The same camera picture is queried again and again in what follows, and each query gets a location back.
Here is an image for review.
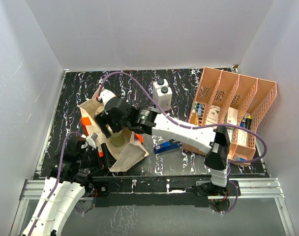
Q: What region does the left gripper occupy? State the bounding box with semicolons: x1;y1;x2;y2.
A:
77;143;120;174

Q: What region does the orange bag handle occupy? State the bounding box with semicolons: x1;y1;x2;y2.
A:
81;116;149;160

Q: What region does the canvas tote bag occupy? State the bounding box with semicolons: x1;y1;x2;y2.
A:
78;88;149;173

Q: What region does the white square bottle black cap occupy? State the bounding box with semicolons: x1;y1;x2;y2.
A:
152;78;169;97

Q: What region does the green bottle white cap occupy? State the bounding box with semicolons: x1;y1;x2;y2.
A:
108;127;125;148

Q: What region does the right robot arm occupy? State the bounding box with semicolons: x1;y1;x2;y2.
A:
94;92;230;195

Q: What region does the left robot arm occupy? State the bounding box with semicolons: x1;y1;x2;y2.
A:
22;133;107;236

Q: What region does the blue stapler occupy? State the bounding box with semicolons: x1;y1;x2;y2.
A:
153;139;182;154

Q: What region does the yellow spiral notebook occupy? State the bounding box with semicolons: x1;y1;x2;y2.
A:
190;114;202;126

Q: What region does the blue small bottle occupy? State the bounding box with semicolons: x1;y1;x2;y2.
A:
196;103;205;117

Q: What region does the white medicine box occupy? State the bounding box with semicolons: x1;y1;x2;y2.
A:
206;106;220;125

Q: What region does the pink desk organizer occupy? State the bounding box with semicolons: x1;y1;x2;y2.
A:
181;66;278;168

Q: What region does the red white box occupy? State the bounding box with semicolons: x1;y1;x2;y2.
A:
224;107;238;125

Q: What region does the yellow highlighter marker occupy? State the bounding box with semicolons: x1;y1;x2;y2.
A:
245;114;252;130

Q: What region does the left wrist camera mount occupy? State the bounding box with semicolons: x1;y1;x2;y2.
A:
86;132;98;149

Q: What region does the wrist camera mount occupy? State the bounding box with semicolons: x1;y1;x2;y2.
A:
96;89;116;106
86;132;98;149

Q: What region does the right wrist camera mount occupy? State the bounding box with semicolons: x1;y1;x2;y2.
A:
96;89;116;106

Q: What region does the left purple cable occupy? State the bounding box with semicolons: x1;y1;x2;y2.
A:
29;131;88;236

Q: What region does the purple cable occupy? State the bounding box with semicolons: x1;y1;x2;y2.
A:
29;131;88;236
98;71;268;214

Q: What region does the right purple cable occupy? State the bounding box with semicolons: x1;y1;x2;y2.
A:
98;71;268;214

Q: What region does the metal base rail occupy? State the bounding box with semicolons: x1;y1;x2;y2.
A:
20;176;284;208

